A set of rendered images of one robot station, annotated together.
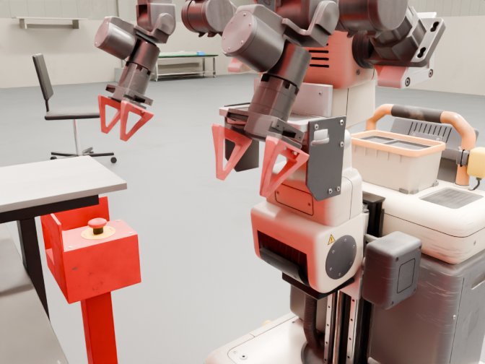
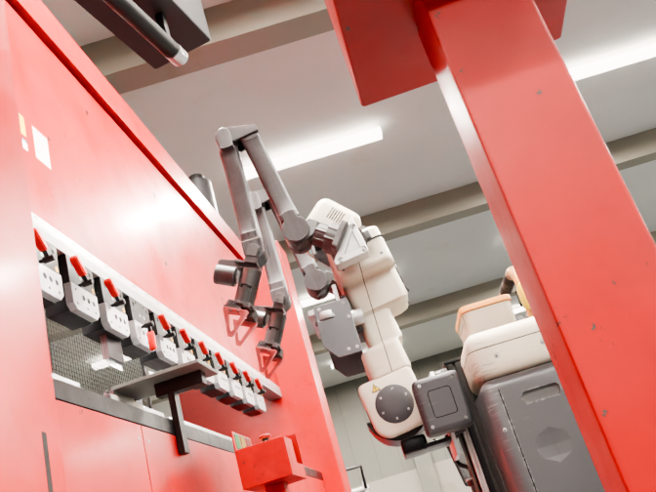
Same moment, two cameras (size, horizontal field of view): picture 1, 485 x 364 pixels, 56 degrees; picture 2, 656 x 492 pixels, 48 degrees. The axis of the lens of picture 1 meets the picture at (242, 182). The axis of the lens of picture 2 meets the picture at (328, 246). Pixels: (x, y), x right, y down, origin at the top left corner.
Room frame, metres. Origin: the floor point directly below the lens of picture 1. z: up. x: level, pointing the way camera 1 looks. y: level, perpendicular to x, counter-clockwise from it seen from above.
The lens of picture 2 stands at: (-0.70, -1.43, 0.37)
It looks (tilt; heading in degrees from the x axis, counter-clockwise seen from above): 23 degrees up; 38
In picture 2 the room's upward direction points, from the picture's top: 17 degrees counter-clockwise
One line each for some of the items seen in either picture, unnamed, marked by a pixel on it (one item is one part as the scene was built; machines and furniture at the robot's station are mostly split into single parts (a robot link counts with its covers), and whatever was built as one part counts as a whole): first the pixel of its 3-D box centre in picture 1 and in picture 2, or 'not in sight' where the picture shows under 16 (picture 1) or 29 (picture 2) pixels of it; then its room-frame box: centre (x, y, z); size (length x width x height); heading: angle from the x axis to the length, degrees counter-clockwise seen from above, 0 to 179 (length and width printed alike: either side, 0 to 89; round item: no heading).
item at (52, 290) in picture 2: not in sight; (30, 269); (0.15, 0.20, 1.26); 0.15 x 0.09 x 0.17; 34
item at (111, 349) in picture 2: not in sight; (112, 353); (0.51, 0.44, 1.13); 0.10 x 0.02 x 0.10; 34
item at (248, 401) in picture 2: not in sight; (239, 389); (1.65, 1.20, 1.26); 0.15 x 0.09 x 0.17; 34
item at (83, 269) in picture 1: (89, 238); (269, 455); (0.95, 0.35, 0.75); 0.20 x 0.16 x 0.18; 34
